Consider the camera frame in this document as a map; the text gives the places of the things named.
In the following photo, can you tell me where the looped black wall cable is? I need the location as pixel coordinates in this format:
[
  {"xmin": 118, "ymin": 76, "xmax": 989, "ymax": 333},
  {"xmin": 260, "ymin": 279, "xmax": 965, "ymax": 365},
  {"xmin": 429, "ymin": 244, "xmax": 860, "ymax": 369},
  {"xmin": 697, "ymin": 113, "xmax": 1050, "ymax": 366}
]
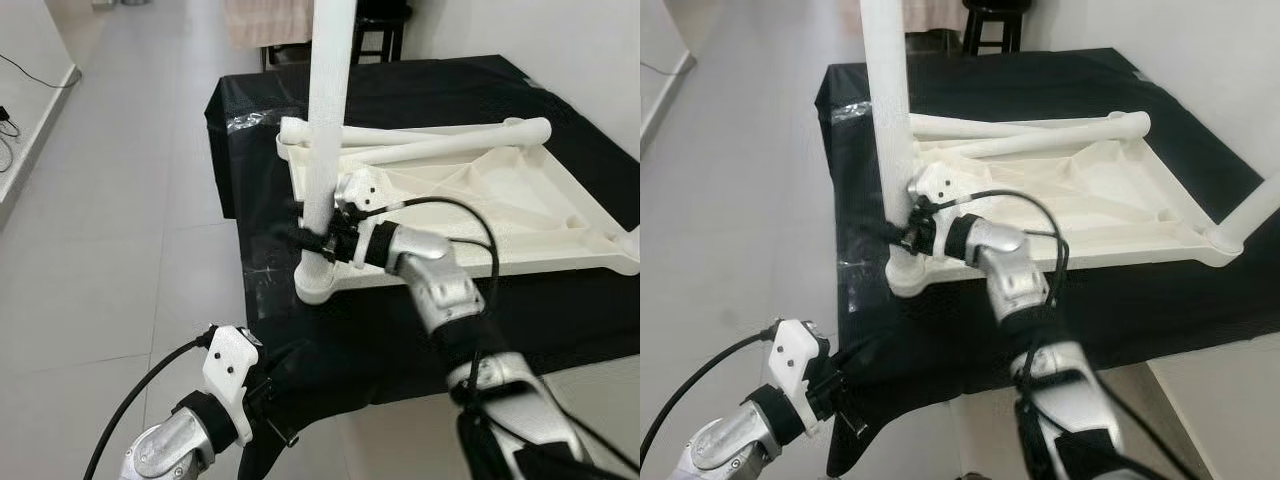
[{"xmin": 0, "ymin": 100, "xmax": 21, "ymax": 176}]

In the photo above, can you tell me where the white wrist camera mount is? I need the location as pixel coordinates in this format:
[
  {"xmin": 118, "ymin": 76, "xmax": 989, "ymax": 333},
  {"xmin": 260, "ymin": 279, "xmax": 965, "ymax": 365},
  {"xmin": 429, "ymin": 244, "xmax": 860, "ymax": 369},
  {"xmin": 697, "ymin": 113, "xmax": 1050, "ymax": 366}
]
[
  {"xmin": 335, "ymin": 170, "xmax": 386, "ymax": 266},
  {"xmin": 765, "ymin": 318, "xmax": 831, "ymax": 436},
  {"xmin": 202, "ymin": 325, "xmax": 263, "ymax": 446},
  {"xmin": 908, "ymin": 162, "xmax": 966, "ymax": 259}
]

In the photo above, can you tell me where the black round stool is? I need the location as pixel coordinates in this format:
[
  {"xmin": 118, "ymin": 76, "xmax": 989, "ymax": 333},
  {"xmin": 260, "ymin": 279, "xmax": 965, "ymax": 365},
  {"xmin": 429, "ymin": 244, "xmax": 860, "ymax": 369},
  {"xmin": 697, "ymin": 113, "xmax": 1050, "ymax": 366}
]
[
  {"xmin": 962, "ymin": 0, "xmax": 1026, "ymax": 56},
  {"xmin": 350, "ymin": 0, "xmax": 413, "ymax": 63}
]

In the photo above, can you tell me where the white plastic table top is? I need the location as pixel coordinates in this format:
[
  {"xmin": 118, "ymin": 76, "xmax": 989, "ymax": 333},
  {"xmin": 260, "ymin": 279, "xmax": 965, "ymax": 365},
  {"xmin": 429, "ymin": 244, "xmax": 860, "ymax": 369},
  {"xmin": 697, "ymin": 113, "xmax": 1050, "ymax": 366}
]
[
  {"xmin": 885, "ymin": 112, "xmax": 1246, "ymax": 299},
  {"xmin": 278, "ymin": 120, "xmax": 641, "ymax": 304}
]

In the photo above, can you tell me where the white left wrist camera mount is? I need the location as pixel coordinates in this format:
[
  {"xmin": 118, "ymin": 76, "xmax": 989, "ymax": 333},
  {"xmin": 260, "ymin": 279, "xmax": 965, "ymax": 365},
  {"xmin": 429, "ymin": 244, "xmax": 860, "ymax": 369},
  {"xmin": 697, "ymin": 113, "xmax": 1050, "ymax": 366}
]
[
  {"xmin": 202, "ymin": 325, "xmax": 263, "ymax": 446},
  {"xmin": 765, "ymin": 318, "xmax": 831, "ymax": 436}
]

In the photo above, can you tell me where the white plastic table leg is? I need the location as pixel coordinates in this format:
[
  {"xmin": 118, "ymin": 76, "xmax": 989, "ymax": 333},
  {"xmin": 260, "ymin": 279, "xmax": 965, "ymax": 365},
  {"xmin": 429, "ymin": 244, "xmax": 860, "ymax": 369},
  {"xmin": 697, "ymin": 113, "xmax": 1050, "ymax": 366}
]
[
  {"xmin": 296, "ymin": 0, "xmax": 360, "ymax": 291},
  {"xmin": 1205, "ymin": 185, "xmax": 1280, "ymax": 253},
  {"xmin": 960, "ymin": 110, "xmax": 1151, "ymax": 161},
  {"xmin": 278, "ymin": 117, "xmax": 501, "ymax": 149},
  {"xmin": 338, "ymin": 117, "xmax": 554, "ymax": 169},
  {"xmin": 905, "ymin": 112, "xmax": 1091, "ymax": 141},
  {"xmin": 862, "ymin": 0, "xmax": 926, "ymax": 286}
]

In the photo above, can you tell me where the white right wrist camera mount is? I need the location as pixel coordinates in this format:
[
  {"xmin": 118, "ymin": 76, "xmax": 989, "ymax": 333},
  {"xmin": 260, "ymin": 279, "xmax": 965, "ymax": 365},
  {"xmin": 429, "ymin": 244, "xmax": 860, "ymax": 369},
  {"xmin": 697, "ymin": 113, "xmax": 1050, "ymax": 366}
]
[
  {"xmin": 335, "ymin": 170, "xmax": 386, "ymax": 266},
  {"xmin": 908, "ymin": 162, "xmax": 966, "ymax": 259}
]

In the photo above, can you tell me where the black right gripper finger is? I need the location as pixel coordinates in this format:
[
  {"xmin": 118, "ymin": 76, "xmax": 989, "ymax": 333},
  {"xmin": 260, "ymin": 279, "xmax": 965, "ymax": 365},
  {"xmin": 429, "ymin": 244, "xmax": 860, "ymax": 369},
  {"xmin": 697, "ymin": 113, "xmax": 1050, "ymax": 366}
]
[
  {"xmin": 276, "ymin": 226, "xmax": 332, "ymax": 257},
  {"xmin": 866, "ymin": 222, "xmax": 919, "ymax": 251}
]

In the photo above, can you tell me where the black tablecloth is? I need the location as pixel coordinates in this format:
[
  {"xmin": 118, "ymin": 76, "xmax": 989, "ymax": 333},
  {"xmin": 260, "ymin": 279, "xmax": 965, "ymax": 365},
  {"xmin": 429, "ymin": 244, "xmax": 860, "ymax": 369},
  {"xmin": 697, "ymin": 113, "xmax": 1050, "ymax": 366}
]
[
  {"xmin": 205, "ymin": 55, "xmax": 641, "ymax": 480},
  {"xmin": 815, "ymin": 48, "xmax": 1280, "ymax": 480}
]

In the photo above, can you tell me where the pink cloth covered table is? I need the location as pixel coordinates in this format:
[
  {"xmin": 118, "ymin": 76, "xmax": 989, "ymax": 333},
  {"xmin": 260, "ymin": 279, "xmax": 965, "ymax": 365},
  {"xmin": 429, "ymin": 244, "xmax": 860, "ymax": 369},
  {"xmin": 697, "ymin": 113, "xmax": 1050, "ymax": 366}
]
[
  {"xmin": 905, "ymin": 0, "xmax": 966, "ymax": 36},
  {"xmin": 225, "ymin": 0, "xmax": 316, "ymax": 49}
]

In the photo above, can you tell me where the long black wall cable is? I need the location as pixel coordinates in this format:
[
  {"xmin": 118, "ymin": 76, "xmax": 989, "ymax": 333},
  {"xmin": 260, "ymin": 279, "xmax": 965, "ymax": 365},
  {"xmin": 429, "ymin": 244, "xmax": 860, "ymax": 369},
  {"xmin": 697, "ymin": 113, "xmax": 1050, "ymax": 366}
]
[{"xmin": 0, "ymin": 55, "xmax": 79, "ymax": 89}]

